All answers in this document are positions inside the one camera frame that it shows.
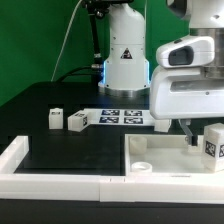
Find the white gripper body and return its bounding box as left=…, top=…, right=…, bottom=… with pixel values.
left=149, top=66, right=224, bottom=120

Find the white cable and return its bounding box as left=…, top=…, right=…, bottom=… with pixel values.
left=50, top=0, right=83, bottom=82

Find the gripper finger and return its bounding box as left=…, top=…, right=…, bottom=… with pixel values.
left=178, top=119, right=198, bottom=146

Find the white square tabletop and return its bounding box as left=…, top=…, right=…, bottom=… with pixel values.
left=124, top=134, right=211, bottom=176

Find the white marker sheet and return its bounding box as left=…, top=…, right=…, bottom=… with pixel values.
left=85, top=108, right=155, bottom=126

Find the black cable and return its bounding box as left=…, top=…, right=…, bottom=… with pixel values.
left=57, top=64, right=102, bottom=83

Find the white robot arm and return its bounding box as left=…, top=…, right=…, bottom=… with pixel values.
left=99, top=0, right=224, bottom=136

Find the white U-shaped obstacle fence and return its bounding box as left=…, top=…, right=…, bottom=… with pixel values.
left=0, top=136, right=224, bottom=204

